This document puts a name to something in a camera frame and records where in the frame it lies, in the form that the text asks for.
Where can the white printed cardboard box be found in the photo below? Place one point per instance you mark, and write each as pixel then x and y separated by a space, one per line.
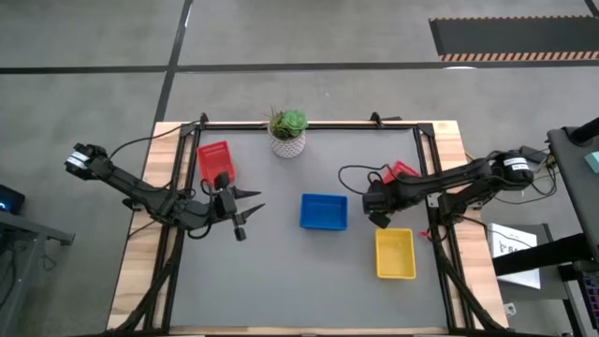
pixel 503 234

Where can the teal block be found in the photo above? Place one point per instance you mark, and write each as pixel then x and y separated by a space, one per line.
pixel 593 162

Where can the grey side desk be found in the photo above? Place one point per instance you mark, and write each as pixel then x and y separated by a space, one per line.
pixel 28 229

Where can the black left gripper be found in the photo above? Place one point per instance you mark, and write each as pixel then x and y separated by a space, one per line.
pixel 227 206

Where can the succulent in patterned white pot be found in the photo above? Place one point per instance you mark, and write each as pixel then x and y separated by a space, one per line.
pixel 287 136

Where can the red slotted plastic basket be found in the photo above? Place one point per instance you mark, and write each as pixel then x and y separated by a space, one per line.
pixel 398 169
pixel 215 159

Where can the black side desk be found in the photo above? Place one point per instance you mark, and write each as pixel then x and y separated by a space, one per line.
pixel 575 187

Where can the blue slotted plastic basket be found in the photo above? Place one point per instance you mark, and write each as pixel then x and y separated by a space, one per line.
pixel 324 211

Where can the black power adapter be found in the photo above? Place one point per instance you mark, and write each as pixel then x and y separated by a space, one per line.
pixel 532 153

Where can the yellow slotted plastic basket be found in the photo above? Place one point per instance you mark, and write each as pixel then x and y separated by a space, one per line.
pixel 395 253

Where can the black hazard-striped floor mat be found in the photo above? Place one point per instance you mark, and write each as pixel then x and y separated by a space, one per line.
pixel 515 37

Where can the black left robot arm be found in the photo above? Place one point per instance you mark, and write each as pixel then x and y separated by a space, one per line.
pixel 135 187

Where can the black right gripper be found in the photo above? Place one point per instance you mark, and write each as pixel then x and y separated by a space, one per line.
pixel 379 201

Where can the black device with blue light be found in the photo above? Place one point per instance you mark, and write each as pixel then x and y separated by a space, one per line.
pixel 10 200

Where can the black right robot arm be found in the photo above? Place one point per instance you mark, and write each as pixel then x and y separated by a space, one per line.
pixel 449 180

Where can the black metal table frame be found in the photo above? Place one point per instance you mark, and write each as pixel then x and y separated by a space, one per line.
pixel 351 126

